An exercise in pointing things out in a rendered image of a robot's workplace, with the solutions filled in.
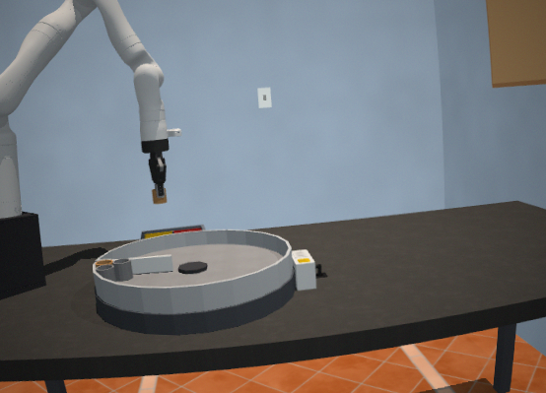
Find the bronze bushing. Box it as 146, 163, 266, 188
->
96, 260, 113, 268
152, 188, 167, 204

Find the white round turntable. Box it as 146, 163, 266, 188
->
93, 229, 328, 335

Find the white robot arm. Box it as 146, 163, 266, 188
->
0, 0, 181, 219

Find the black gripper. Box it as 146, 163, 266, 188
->
141, 138, 169, 198

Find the grey metal sleeve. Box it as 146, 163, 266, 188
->
96, 264, 116, 282
112, 258, 133, 282

